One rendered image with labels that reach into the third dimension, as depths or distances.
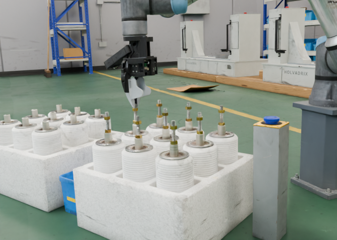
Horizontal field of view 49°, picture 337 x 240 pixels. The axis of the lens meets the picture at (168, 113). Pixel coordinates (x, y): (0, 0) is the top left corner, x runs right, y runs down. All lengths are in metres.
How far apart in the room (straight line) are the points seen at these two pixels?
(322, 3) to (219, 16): 7.38
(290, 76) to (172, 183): 2.87
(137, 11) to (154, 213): 0.55
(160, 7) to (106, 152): 0.44
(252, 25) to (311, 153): 3.30
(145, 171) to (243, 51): 3.61
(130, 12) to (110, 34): 6.45
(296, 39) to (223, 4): 4.84
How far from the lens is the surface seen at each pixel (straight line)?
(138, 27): 1.09
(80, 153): 1.33
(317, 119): 1.34
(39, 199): 1.32
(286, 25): 3.92
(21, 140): 1.39
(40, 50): 7.32
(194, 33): 5.71
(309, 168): 1.41
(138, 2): 1.09
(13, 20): 7.31
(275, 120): 0.98
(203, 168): 1.00
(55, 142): 1.30
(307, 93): 3.42
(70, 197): 1.24
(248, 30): 4.53
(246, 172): 1.13
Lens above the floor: 0.53
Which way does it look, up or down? 11 degrees down
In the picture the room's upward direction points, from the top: 2 degrees counter-clockwise
